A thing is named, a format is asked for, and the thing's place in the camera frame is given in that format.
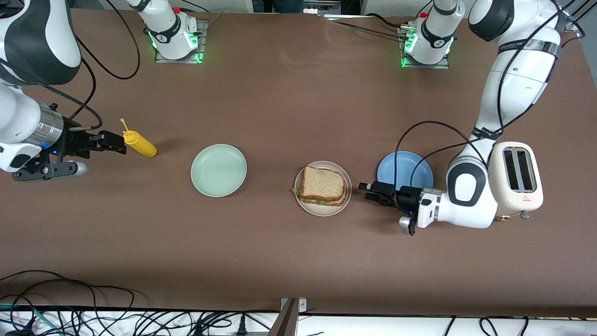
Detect yellow squeeze bottle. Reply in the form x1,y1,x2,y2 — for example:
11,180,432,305
120,118,158,158

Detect toasted bread slice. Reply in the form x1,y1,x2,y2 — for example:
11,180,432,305
300,166,347,202
302,178,352,207

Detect green lettuce leaf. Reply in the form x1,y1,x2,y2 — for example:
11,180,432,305
292,187,337,206

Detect blue plate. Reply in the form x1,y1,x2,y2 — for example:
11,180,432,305
377,151,434,199

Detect beige plate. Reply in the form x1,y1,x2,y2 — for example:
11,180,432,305
294,161,353,217

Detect mint green plate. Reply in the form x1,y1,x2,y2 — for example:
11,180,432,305
190,144,248,198

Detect white toaster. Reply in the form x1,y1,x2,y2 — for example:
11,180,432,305
487,141,544,221

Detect grey device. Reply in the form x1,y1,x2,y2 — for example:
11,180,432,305
303,0,342,15

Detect aluminium profile corner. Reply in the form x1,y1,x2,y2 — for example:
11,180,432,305
557,0,597,32

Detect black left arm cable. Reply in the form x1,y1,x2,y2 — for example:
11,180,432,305
394,0,586,188

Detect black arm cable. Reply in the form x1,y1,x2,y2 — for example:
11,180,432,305
0,0,141,131
394,0,586,188

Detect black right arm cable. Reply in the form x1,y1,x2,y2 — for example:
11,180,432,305
0,0,141,131

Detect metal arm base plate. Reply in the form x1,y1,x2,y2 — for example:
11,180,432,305
398,26,451,70
154,19,209,64

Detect metal table edge bracket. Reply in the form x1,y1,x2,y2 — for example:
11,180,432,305
268,297,308,336

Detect black looped cable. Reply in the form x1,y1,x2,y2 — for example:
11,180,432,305
0,270,140,336

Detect black braided cable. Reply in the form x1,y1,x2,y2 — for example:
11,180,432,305
324,13,411,40

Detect teal cable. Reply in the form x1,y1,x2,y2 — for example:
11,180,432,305
0,303,63,336

